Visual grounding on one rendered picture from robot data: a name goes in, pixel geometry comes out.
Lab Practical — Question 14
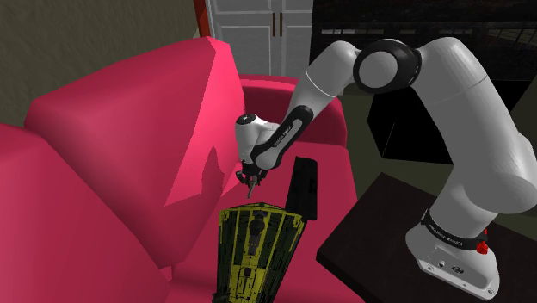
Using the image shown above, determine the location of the black flat box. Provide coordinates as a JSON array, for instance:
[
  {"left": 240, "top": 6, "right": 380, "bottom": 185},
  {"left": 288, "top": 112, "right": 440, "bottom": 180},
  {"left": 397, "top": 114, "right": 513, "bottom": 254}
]
[{"left": 284, "top": 156, "right": 319, "bottom": 222}]

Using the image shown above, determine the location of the yellow and black cone toy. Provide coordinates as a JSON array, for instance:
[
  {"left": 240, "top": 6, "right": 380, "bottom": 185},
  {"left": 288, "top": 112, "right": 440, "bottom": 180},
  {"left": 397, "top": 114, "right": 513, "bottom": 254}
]
[{"left": 211, "top": 201, "right": 307, "bottom": 303}]

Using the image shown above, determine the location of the red sofa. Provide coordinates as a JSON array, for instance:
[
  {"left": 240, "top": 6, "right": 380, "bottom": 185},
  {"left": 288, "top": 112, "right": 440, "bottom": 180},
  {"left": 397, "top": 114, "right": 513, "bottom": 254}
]
[{"left": 0, "top": 35, "right": 365, "bottom": 303}]

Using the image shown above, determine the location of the white double-door cabinet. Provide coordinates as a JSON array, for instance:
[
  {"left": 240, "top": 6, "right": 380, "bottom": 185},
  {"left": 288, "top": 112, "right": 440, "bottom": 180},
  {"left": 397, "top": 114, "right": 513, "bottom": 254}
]
[{"left": 205, "top": 0, "right": 314, "bottom": 79}]

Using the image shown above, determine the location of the dark robot stand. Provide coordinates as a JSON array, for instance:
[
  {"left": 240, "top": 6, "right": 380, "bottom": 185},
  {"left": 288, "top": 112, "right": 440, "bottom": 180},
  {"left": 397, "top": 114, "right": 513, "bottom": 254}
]
[{"left": 315, "top": 171, "right": 537, "bottom": 303}]

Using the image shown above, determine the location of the dark shelf unit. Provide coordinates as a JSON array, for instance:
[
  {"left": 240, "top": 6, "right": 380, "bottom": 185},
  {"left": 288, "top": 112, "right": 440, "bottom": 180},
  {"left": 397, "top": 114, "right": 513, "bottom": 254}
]
[{"left": 309, "top": 0, "right": 537, "bottom": 165}]

